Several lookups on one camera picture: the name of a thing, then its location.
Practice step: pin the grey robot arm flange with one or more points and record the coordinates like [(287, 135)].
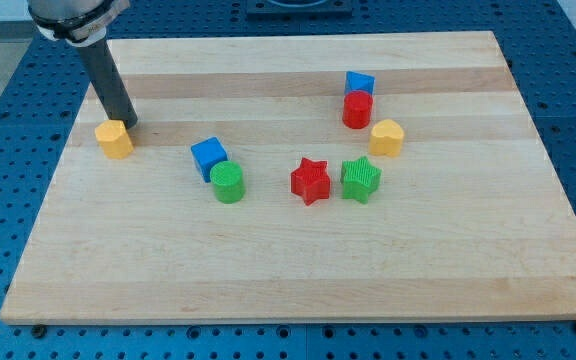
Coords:
[(78, 22)]

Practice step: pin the blue cube block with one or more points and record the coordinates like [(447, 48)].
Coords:
[(207, 154)]

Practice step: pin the red star block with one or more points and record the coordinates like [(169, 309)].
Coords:
[(311, 181)]

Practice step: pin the green cylinder block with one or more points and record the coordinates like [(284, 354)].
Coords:
[(228, 183)]

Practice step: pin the green star block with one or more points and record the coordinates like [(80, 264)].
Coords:
[(359, 179)]

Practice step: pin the light wooden board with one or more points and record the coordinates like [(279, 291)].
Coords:
[(469, 223)]

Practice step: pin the red cylinder block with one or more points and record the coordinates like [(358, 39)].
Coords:
[(357, 109)]

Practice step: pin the yellow heart block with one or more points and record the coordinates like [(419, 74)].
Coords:
[(386, 138)]

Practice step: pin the blue triangle block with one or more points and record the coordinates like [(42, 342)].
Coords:
[(355, 81)]

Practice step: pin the yellow hexagon block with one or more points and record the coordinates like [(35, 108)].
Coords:
[(114, 140)]

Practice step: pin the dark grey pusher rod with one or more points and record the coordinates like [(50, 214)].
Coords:
[(108, 85)]

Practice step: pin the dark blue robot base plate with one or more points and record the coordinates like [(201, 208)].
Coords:
[(256, 9)]

